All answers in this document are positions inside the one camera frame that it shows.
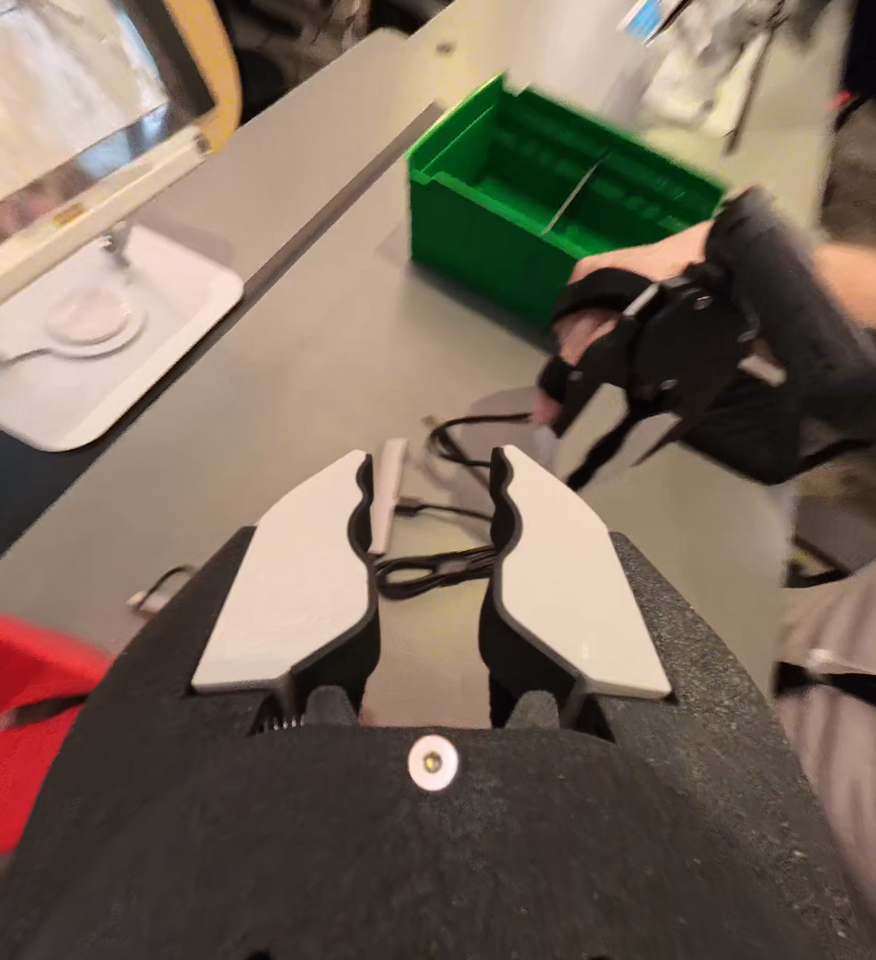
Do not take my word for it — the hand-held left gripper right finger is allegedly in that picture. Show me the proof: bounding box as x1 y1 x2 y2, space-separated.
479 444 673 727

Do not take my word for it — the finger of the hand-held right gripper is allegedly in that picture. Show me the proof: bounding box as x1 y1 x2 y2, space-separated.
535 375 598 460
567 414 684 494

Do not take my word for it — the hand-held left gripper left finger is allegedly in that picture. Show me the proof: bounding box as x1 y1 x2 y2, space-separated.
190 450 381 717

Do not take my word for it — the black usb-c cable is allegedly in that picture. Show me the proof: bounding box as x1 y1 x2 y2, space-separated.
374 411 559 600

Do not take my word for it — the grey usb hub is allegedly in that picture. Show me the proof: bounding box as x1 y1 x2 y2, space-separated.
369 437 411 556

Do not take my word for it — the person's right hand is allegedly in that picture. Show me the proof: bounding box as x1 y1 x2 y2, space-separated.
537 221 720 425

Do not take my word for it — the green plastic bin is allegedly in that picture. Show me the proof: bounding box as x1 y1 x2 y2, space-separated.
405 72 728 327

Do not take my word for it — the large red bin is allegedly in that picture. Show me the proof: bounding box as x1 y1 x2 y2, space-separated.
0 596 113 931

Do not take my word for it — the blue and white card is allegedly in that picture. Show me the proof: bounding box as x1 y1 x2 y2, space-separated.
621 0 683 42

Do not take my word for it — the wooden chair back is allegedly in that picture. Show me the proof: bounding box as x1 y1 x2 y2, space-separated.
160 0 244 155

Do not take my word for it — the tablet with bright screen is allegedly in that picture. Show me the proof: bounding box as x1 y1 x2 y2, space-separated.
0 0 218 226

